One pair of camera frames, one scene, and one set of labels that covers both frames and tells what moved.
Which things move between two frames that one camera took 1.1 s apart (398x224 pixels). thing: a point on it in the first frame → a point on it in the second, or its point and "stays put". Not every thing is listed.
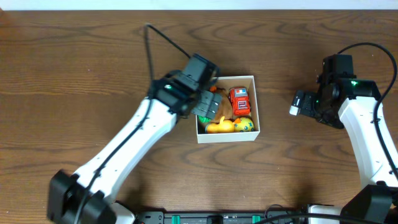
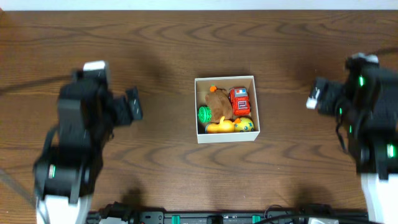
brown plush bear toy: (224, 108) stays put
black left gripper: (207, 106) → (134, 103)
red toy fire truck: (240, 101) stays put
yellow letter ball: (246, 125) stays put
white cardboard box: (227, 83) stays put
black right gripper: (309, 96) → (334, 91)
